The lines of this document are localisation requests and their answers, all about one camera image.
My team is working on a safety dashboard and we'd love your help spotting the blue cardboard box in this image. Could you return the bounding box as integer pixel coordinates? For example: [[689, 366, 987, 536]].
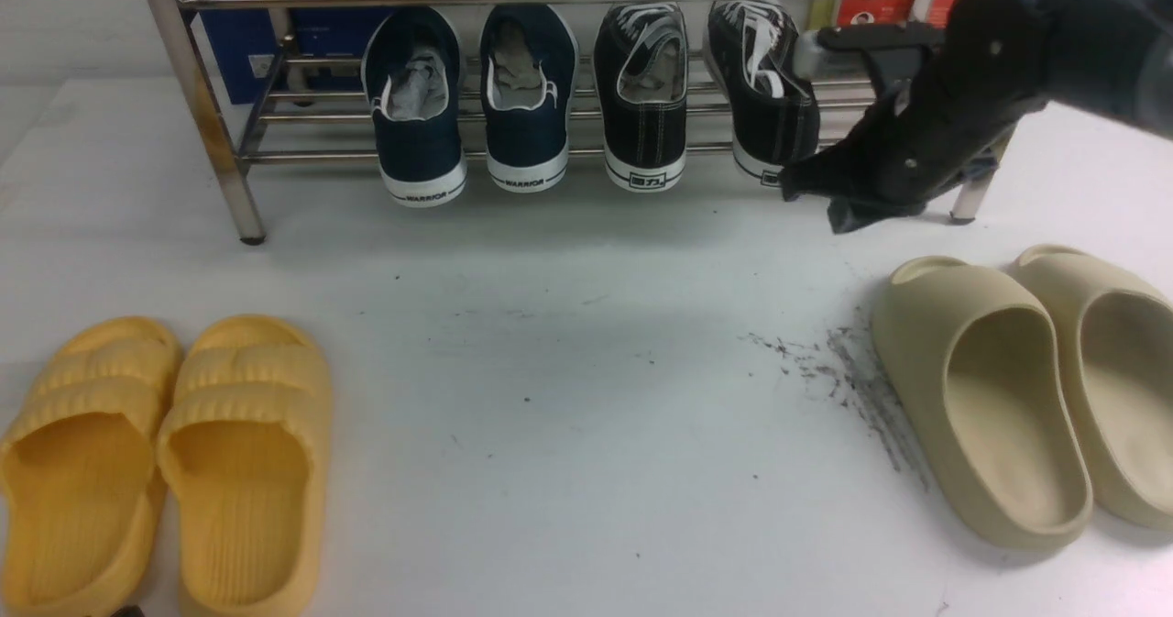
[[201, 7, 389, 106]]

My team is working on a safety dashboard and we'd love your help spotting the right navy canvas sneaker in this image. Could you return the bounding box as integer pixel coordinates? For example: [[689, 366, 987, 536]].
[[480, 4, 581, 194]]

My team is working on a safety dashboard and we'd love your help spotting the left yellow rubber slipper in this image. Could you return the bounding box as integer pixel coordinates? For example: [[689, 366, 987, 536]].
[[4, 316, 181, 616]]

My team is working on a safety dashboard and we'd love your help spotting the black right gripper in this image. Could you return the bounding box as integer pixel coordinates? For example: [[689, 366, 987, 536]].
[[779, 0, 1053, 236]]

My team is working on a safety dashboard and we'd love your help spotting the right beige foam slide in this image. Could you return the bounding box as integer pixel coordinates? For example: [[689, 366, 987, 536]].
[[1010, 244, 1172, 531]]

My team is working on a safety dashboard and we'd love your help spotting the stainless steel shoe rack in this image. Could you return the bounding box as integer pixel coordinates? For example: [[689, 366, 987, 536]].
[[131, 0, 1021, 246]]

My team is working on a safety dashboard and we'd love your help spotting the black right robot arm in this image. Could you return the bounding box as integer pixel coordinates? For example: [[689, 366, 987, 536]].
[[779, 0, 1172, 233]]

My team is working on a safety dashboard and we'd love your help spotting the yellow rubber slipper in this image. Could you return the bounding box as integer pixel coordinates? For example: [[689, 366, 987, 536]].
[[156, 314, 334, 616], [4, 316, 181, 616]]

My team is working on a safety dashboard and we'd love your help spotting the black canvas sneaker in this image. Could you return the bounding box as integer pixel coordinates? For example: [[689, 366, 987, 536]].
[[701, 0, 821, 187], [592, 2, 690, 194]]

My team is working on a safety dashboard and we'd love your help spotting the beige foam slide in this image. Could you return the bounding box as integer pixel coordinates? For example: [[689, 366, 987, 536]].
[[1010, 244, 1172, 531], [872, 255, 1093, 551]]

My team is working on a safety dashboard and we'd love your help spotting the left navy canvas sneaker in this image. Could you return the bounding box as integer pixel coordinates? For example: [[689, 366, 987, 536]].
[[360, 6, 466, 208]]

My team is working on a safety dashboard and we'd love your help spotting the left beige foam slide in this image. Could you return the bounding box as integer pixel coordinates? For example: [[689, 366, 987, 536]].
[[872, 255, 1093, 551]]

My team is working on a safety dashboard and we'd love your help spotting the right yellow rubber slipper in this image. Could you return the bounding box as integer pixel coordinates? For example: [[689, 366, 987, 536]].
[[156, 314, 334, 616]]

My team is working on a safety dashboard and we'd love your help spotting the navy canvas sneaker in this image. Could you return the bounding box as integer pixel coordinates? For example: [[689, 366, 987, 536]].
[[480, 4, 581, 194], [360, 6, 466, 208]]

